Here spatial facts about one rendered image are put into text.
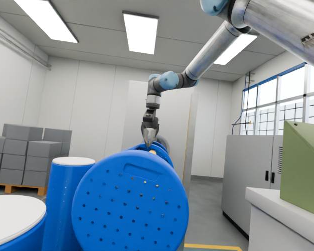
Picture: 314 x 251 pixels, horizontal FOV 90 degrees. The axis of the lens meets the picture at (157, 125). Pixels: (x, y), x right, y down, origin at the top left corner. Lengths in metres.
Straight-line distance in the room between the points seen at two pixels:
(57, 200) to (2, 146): 2.79
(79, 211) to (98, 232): 0.07
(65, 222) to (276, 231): 1.13
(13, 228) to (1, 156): 3.47
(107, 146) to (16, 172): 2.35
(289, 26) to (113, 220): 0.54
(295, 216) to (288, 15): 0.40
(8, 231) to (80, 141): 4.98
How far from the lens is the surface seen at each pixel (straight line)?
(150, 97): 0.79
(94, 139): 5.31
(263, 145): 2.45
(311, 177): 0.51
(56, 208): 1.30
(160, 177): 0.40
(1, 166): 3.98
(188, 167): 1.47
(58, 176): 1.24
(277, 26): 0.43
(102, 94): 5.40
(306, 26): 0.41
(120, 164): 0.40
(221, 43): 0.67
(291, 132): 0.54
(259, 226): 0.60
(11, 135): 3.85
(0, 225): 0.56
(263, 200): 0.56
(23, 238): 0.53
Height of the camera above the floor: 1.28
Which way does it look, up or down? 4 degrees up
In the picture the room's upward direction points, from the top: 6 degrees clockwise
